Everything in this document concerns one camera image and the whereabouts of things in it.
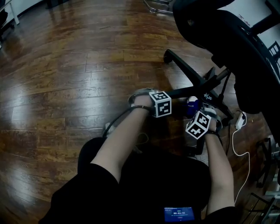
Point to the person's right forearm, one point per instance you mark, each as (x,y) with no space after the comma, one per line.
(218,175)

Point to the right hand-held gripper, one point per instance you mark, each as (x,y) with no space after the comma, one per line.
(199,125)

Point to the black office chair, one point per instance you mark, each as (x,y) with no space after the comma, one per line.
(207,83)

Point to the phone with blue screen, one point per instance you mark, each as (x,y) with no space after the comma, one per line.
(179,214)

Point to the black metal railing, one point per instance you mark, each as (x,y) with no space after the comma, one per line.
(275,52)

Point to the blue cloth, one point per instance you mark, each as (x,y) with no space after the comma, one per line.
(192,107)

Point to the grey metal rack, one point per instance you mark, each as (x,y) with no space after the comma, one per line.
(273,192)

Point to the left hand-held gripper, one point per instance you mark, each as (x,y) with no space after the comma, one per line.
(163,105)

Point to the black metal stand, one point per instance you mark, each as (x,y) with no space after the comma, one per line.
(265,166)

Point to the white power adaptor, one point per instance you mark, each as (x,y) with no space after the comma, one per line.
(240,120)

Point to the person's left forearm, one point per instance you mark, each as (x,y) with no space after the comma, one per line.
(118,142)

